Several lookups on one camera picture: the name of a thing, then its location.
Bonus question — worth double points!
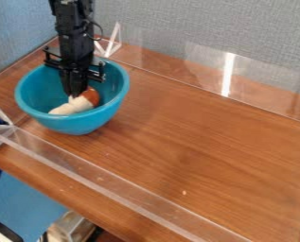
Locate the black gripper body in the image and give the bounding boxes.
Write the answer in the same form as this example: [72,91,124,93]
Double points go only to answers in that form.
[44,33,105,82]

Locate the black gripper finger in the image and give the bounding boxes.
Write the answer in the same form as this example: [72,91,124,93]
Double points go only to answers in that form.
[60,69,78,96]
[78,70,89,96]

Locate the toy mushroom brown cap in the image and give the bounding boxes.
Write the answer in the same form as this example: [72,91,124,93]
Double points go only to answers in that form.
[48,87,103,115]

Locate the blue bowl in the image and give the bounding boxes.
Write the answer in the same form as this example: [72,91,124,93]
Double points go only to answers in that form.
[14,60,131,135]

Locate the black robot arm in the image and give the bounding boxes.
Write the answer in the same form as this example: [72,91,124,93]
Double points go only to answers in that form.
[44,0,105,97]

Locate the clear acrylic front barrier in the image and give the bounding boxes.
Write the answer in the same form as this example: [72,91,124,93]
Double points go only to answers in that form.
[9,127,251,242]

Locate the clear acrylic barrier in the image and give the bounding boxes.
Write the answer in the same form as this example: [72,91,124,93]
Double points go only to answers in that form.
[112,24,300,121]
[9,127,251,242]

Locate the clear acrylic back barrier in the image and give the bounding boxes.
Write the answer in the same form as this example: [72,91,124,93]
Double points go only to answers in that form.
[112,24,300,121]

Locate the metallic box under table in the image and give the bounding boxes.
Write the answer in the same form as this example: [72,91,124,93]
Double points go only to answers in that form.
[37,211,96,242]

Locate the clear acrylic corner bracket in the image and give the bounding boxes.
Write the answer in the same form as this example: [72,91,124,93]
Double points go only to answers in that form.
[95,23,123,58]

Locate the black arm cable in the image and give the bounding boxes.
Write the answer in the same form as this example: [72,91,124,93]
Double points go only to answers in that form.
[83,17,105,42]

